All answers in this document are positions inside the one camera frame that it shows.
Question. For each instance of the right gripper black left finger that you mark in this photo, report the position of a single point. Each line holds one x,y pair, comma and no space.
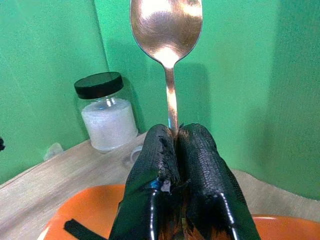
150,162

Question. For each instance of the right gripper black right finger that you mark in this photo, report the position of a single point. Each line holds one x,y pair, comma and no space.
205,170

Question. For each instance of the copper metal spoon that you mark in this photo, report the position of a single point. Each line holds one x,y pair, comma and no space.
166,30

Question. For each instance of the glass jar with black lid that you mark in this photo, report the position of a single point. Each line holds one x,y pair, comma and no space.
107,122

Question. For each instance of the orange plate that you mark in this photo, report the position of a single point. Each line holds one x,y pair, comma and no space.
82,207

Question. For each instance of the small clear plastic piece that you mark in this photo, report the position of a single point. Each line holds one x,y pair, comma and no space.
53,151

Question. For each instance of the small black object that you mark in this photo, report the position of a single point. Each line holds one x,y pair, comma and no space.
2,143

